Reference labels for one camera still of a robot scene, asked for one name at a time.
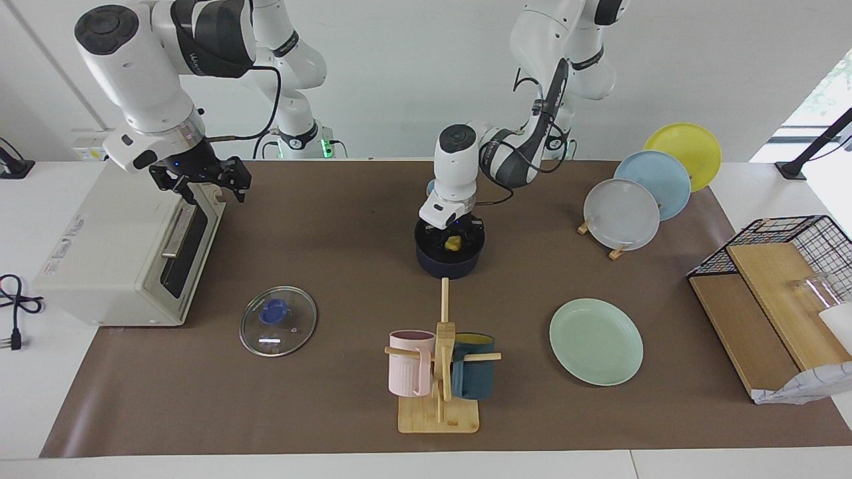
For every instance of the dark teal mug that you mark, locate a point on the dark teal mug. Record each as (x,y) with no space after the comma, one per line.
(476,376)

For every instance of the yellow toy potato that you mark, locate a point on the yellow toy potato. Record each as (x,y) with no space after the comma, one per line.
(453,244)

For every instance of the white patterned cloth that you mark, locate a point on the white patterned cloth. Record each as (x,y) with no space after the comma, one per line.
(809,386)

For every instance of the pink ribbed mug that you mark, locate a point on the pink ribbed mug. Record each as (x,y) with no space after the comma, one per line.
(407,369)

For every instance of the yellow plate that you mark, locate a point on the yellow plate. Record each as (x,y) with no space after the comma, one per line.
(689,148)

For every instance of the light blue plate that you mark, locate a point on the light blue plate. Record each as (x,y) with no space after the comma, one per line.
(659,183)

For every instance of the light wooden shelf board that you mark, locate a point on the light wooden shelf board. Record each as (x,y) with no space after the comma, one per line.
(779,293)

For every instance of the brown table mat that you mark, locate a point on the brown table mat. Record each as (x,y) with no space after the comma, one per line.
(333,399)

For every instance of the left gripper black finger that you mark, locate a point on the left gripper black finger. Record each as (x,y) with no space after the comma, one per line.
(470,241)
(438,241)

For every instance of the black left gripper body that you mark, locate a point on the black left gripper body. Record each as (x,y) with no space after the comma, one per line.
(470,225)

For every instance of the dark blue saucepan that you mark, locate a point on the dark blue saucepan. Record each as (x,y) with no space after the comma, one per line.
(449,266)

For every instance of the white wall socket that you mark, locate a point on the white wall socket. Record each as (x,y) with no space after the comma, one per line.
(90,145)

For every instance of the black desk clamp mount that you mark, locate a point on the black desk clamp mount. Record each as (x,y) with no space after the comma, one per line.
(14,167)

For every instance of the black camera stand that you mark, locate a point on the black camera stand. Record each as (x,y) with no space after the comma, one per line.
(815,146)

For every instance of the white plastic cup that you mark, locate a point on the white plastic cup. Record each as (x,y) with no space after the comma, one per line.
(839,326)

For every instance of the beige toaster oven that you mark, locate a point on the beige toaster oven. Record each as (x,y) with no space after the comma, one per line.
(100,253)

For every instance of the grey plate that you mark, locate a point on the grey plate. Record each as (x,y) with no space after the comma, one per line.
(620,214)

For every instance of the mint green plate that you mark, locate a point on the mint green plate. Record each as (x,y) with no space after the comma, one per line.
(596,342)

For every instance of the wooden plate rack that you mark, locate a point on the wooden plate rack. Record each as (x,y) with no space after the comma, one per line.
(618,253)

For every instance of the wooden mug tree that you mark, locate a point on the wooden mug tree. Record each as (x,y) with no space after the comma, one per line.
(436,416)

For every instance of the glass pot lid blue knob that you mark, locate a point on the glass pot lid blue knob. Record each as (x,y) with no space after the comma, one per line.
(283,332)

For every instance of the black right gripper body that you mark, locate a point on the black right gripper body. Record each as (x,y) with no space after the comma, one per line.
(193,166)

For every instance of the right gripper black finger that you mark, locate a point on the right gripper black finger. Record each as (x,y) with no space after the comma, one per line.
(239,176)
(166,179)

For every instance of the clear glass cup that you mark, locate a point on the clear glass cup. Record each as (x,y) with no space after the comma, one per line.
(813,291)

